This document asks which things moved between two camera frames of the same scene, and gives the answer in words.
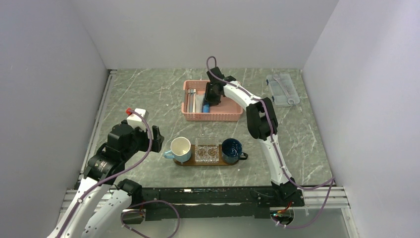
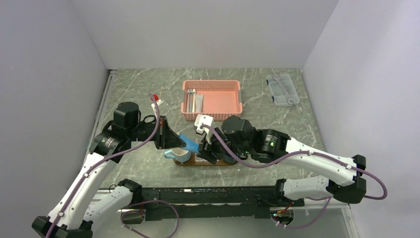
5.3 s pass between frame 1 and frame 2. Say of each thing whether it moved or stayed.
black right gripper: moved
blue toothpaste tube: moved
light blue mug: stayed
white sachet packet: stayed
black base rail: stayed
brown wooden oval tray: stayed
